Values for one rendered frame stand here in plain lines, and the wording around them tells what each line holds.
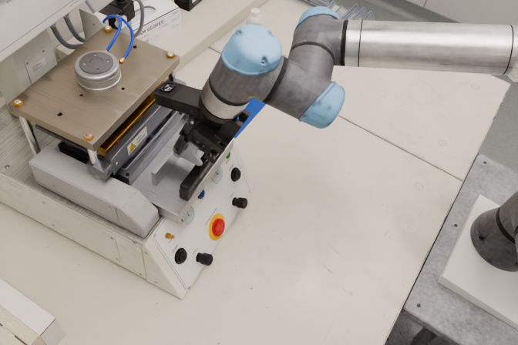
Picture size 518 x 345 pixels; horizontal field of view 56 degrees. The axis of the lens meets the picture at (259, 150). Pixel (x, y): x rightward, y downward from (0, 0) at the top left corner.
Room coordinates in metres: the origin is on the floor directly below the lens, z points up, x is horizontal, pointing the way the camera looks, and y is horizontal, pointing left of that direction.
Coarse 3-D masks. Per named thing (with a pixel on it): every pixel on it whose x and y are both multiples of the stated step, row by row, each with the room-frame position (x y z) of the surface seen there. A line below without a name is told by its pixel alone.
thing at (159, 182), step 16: (160, 160) 0.55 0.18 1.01; (176, 160) 0.59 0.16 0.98; (144, 176) 0.54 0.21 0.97; (160, 176) 0.54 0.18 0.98; (176, 176) 0.55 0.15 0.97; (208, 176) 0.57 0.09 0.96; (144, 192) 0.50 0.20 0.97; (160, 192) 0.51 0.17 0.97; (176, 192) 0.52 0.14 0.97; (192, 192) 0.52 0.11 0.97; (160, 208) 0.48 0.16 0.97; (176, 208) 0.48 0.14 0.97
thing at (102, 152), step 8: (152, 96) 0.67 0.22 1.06; (144, 104) 0.65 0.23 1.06; (152, 104) 0.65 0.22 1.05; (136, 112) 0.62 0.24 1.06; (144, 112) 0.63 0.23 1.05; (128, 120) 0.60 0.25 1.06; (136, 120) 0.61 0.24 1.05; (40, 128) 0.57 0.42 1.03; (120, 128) 0.58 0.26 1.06; (128, 128) 0.58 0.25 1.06; (56, 136) 0.56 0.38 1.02; (112, 136) 0.55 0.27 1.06; (120, 136) 0.56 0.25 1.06; (72, 144) 0.55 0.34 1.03; (104, 144) 0.53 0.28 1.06; (112, 144) 0.54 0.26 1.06; (104, 152) 0.52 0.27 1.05; (104, 160) 0.53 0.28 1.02
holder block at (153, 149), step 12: (180, 120) 0.68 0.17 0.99; (168, 132) 0.64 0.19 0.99; (60, 144) 0.57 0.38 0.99; (156, 144) 0.60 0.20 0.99; (72, 156) 0.55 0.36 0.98; (84, 156) 0.55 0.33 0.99; (144, 156) 0.57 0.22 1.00; (132, 168) 0.54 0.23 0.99; (144, 168) 0.56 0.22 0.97; (120, 180) 0.52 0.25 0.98; (132, 180) 0.52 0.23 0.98
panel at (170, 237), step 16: (224, 160) 0.68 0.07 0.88; (224, 176) 0.65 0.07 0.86; (240, 176) 0.69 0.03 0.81; (208, 192) 0.60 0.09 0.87; (224, 192) 0.63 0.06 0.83; (240, 192) 0.67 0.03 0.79; (208, 208) 0.57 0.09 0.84; (224, 208) 0.61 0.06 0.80; (160, 224) 0.47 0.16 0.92; (176, 224) 0.49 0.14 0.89; (192, 224) 0.52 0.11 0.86; (208, 224) 0.55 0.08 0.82; (160, 240) 0.45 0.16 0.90; (176, 240) 0.47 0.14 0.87; (192, 240) 0.50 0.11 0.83; (208, 240) 0.52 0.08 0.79; (176, 256) 0.44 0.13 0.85; (192, 256) 0.47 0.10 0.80; (176, 272) 0.43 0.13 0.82; (192, 272) 0.45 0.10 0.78
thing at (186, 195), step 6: (216, 156) 0.60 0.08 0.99; (204, 162) 0.57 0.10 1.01; (210, 162) 0.58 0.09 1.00; (198, 168) 0.55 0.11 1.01; (204, 168) 0.56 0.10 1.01; (192, 174) 0.53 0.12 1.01; (198, 174) 0.54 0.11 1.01; (186, 180) 0.52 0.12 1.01; (192, 180) 0.52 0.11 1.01; (198, 180) 0.53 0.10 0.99; (180, 186) 0.51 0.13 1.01; (186, 186) 0.50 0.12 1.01; (192, 186) 0.51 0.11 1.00; (180, 192) 0.50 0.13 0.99; (186, 192) 0.50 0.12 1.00; (186, 198) 0.50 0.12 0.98
